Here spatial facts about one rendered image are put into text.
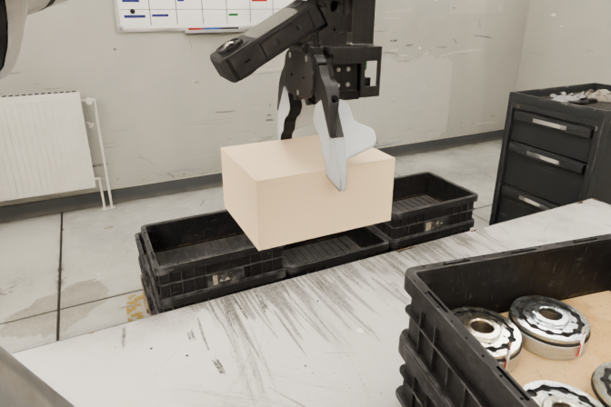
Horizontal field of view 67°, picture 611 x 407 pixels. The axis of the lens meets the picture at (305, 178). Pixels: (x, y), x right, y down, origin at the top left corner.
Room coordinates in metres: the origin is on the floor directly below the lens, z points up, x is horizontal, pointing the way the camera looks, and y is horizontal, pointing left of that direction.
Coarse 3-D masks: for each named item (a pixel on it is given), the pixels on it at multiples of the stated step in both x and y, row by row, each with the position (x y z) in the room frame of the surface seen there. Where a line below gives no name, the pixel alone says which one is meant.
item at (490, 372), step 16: (576, 240) 0.64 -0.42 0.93; (592, 240) 0.64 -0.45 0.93; (608, 240) 0.64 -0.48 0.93; (480, 256) 0.59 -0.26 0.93; (496, 256) 0.59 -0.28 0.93; (512, 256) 0.59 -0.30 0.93; (416, 272) 0.54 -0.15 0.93; (432, 272) 0.55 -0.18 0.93; (416, 288) 0.51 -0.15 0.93; (432, 304) 0.47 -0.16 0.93; (432, 320) 0.47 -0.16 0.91; (448, 320) 0.44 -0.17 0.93; (448, 336) 0.43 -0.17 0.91; (464, 336) 0.41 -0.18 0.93; (464, 352) 0.41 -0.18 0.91; (480, 352) 0.39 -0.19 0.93; (480, 368) 0.38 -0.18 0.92; (496, 368) 0.37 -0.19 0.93; (496, 384) 0.35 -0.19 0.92; (512, 384) 0.35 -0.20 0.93; (512, 400) 0.33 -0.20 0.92; (528, 400) 0.33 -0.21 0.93
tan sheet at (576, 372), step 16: (576, 304) 0.61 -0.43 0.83; (592, 304) 0.61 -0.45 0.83; (608, 304) 0.61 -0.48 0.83; (592, 320) 0.57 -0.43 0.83; (608, 320) 0.57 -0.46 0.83; (592, 336) 0.53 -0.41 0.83; (608, 336) 0.53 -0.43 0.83; (528, 352) 0.50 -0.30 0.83; (592, 352) 0.50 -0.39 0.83; (608, 352) 0.50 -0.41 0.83; (528, 368) 0.47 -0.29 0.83; (544, 368) 0.47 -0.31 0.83; (560, 368) 0.47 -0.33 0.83; (576, 368) 0.47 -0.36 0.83; (592, 368) 0.47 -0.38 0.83; (576, 384) 0.44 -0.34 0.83
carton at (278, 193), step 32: (224, 160) 0.50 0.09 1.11; (256, 160) 0.46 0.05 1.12; (288, 160) 0.46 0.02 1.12; (320, 160) 0.46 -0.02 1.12; (352, 160) 0.46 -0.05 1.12; (384, 160) 0.47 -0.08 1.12; (224, 192) 0.51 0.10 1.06; (256, 192) 0.40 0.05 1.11; (288, 192) 0.42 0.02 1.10; (320, 192) 0.43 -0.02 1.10; (352, 192) 0.45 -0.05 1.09; (384, 192) 0.47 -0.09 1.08; (256, 224) 0.40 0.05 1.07; (288, 224) 0.42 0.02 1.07; (320, 224) 0.43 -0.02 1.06; (352, 224) 0.45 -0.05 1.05
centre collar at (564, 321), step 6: (534, 306) 0.55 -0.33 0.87; (540, 306) 0.55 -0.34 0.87; (546, 306) 0.55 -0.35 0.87; (552, 306) 0.55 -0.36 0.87; (534, 312) 0.54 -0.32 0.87; (552, 312) 0.55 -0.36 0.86; (558, 312) 0.54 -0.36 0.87; (564, 312) 0.54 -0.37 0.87; (534, 318) 0.53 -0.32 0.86; (540, 318) 0.53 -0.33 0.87; (564, 318) 0.53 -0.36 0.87; (546, 324) 0.52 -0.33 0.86; (552, 324) 0.51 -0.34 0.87; (558, 324) 0.51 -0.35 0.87; (564, 324) 0.51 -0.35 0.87
